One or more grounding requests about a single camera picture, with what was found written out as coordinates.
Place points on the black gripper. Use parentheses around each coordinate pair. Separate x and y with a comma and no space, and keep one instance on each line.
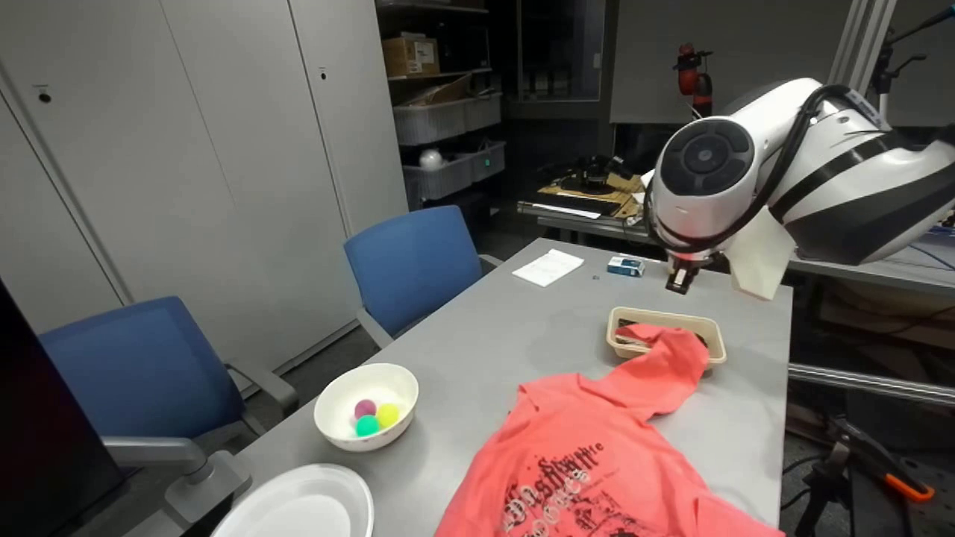
(681,271)

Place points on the coral red sweatshirt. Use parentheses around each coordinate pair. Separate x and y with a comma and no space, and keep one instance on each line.
(598,457)

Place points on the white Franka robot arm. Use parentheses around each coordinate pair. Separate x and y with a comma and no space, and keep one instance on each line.
(854,169)

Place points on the small blue box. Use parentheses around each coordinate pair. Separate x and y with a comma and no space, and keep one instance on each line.
(624,268)

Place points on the beige cutlery tray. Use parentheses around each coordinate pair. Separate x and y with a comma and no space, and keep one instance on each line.
(621,344)

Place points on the cluttered workbench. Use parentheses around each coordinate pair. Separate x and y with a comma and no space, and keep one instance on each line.
(586,204)

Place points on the white paper sheet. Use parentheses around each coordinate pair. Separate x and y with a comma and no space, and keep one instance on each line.
(547,268)

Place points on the red figure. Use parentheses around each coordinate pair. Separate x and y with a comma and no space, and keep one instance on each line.
(693,80)

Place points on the brown cardboard box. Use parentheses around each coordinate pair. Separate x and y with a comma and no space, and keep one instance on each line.
(886,317)

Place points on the dark glass-door cabinet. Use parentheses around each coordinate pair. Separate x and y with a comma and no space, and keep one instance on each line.
(557,54)

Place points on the grey storage bin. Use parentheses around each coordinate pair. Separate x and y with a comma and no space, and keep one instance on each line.
(442,120)
(451,172)

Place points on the black tripod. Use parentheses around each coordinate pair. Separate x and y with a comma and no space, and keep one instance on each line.
(823,489)

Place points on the blue office chair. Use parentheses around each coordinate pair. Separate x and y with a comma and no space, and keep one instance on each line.
(420,263)
(138,369)

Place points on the white round object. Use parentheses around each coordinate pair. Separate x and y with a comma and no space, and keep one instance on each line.
(430,160)

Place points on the dark storage shelf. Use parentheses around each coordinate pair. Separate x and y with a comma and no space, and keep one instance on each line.
(442,71)

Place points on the orange clamp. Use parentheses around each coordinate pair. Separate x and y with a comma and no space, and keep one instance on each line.
(908,489)

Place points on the yellow ball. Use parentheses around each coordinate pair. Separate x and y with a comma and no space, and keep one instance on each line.
(390,414)

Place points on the pink ball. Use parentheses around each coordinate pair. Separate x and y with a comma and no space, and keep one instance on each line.
(366,407)

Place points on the green ball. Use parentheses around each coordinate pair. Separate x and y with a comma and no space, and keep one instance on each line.
(368,429)

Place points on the white bowl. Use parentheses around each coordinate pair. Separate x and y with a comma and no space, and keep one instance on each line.
(344,418)

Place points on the white plate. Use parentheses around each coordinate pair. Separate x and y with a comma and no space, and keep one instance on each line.
(299,508)

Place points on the light grey cabinet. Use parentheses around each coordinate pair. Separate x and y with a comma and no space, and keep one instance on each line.
(180,169)

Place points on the black computer monitor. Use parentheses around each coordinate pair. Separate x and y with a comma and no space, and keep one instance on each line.
(41,438)

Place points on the aluminium rail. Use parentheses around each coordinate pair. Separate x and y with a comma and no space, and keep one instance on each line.
(868,383)

